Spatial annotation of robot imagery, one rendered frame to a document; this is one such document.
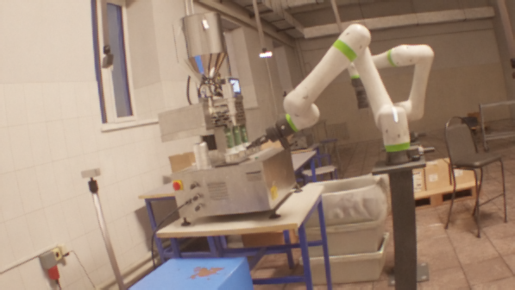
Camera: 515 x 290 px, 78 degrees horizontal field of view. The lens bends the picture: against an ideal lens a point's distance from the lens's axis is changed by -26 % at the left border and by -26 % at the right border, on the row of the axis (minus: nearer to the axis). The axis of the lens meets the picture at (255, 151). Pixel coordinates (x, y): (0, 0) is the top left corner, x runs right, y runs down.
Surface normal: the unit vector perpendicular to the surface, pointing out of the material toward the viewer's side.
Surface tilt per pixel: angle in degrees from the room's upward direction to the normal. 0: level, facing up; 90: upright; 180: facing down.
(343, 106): 90
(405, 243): 90
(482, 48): 90
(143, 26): 90
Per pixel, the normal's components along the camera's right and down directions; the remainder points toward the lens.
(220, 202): -0.29, 0.13
